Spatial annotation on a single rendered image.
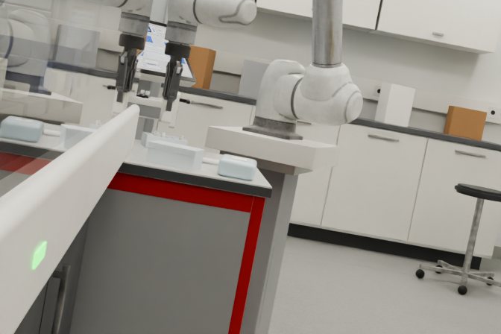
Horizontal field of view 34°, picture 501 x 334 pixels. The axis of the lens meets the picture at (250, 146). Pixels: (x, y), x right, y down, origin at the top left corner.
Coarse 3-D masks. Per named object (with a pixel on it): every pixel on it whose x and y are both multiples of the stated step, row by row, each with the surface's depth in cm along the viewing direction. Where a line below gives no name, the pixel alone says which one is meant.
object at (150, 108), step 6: (138, 102) 256; (144, 102) 256; (150, 102) 256; (156, 102) 257; (144, 108) 256; (150, 108) 256; (156, 108) 257; (144, 114) 256; (150, 114) 257; (156, 114) 257
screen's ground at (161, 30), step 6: (150, 24) 366; (162, 30) 371; (156, 36) 365; (162, 36) 369; (162, 42) 366; (156, 60) 355; (168, 60) 363; (162, 66) 356; (186, 66) 372; (186, 72) 369
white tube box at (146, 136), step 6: (144, 132) 246; (144, 138) 243; (150, 138) 240; (156, 138) 240; (162, 138) 241; (168, 138) 242; (174, 138) 248; (144, 144) 242; (180, 144) 243; (186, 144) 243
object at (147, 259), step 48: (144, 192) 200; (192, 192) 201; (240, 192) 201; (96, 240) 201; (144, 240) 202; (192, 240) 203; (240, 240) 204; (96, 288) 202; (144, 288) 203; (192, 288) 204; (240, 288) 205
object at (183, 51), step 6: (168, 42) 240; (168, 48) 239; (174, 48) 239; (180, 48) 239; (186, 48) 240; (168, 54) 240; (174, 54) 239; (180, 54) 239; (186, 54) 240; (174, 60) 239; (180, 60) 239
